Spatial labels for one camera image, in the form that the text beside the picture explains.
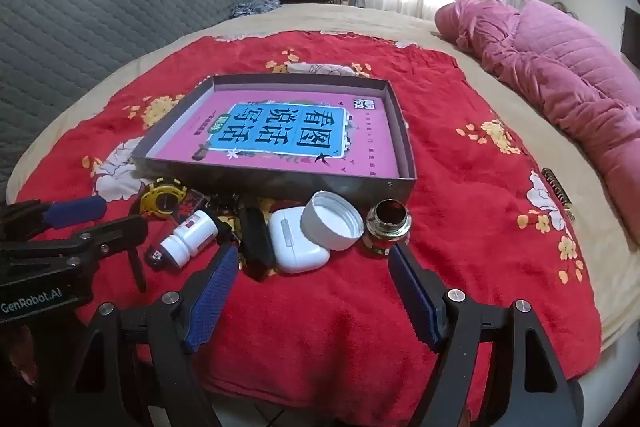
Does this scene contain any grey quilted sofa back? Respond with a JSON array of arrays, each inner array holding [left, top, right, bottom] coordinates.
[[0, 0, 266, 192]]

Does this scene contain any beige bed sheet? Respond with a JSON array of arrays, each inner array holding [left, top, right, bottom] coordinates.
[[5, 0, 640, 350]]

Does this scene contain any grey cardboard box pink bottom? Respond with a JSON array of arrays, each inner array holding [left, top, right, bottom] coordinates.
[[131, 74, 418, 204]]

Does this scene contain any white pill bottle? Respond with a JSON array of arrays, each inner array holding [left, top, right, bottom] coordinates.
[[145, 209, 221, 271]]

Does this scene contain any red floral blanket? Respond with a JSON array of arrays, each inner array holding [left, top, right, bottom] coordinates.
[[5, 31, 603, 427]]

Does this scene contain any black hair clip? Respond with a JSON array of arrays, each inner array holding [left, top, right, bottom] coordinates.
[[237, 204, 276, 281]]

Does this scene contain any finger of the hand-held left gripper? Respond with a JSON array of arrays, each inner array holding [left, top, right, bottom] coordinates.
[[0, 214, 150, 294], [0, 196, 108, 240]]

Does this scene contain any black flat television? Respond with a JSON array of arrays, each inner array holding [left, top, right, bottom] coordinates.
[[621, 6, 640, 70]]

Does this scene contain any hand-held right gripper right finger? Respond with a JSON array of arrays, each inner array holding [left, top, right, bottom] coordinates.
[[389, 243, 585, 427]]

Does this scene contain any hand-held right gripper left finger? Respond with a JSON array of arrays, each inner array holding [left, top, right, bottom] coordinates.
[[50, 243, 241, 427]]

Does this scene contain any yellow black wrist watch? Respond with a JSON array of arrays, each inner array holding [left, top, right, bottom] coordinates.
[[137, 177, 188, 220]]

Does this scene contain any blue patterned cloth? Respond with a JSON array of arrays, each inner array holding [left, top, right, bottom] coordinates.
[[230, 0, 281, 20]]

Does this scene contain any pink quilted duvet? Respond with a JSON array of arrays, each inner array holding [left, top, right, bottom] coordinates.
[[434, 0, 640, 253]]

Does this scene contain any white bottle cap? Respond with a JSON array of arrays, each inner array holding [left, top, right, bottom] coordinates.
[[300, 191, 365, 252]]

